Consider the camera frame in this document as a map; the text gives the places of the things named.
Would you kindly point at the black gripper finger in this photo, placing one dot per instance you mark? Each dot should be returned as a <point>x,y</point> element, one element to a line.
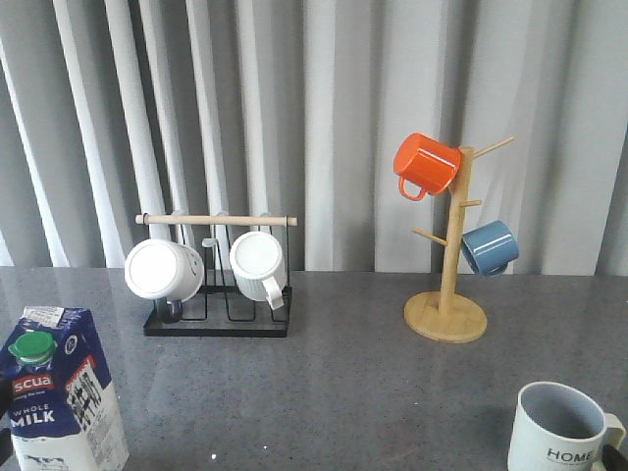
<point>613,460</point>
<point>6,398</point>

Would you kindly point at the blue white milk carton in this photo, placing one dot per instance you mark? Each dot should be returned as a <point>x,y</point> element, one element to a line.
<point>64,412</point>

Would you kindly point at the white HOME mug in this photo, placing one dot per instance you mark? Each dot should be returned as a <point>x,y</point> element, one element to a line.
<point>557,427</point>

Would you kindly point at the white smiley mug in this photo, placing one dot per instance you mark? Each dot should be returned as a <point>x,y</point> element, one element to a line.
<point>166,272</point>

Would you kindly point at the wooden mug tree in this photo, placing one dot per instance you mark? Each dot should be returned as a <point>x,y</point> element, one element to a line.
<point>445,315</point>

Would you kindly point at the blue enamel mug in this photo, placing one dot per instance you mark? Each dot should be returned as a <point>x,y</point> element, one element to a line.
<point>489,249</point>

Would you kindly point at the white ribbed mug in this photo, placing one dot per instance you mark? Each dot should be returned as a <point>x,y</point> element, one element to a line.
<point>258,264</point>

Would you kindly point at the grey pleated curtain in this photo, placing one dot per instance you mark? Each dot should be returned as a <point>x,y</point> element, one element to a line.
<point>110,109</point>

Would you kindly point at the orange enamel mug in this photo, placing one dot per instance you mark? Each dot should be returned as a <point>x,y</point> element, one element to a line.
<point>424,165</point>

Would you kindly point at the black wire mug rack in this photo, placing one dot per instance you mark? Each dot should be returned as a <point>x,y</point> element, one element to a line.
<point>219,309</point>

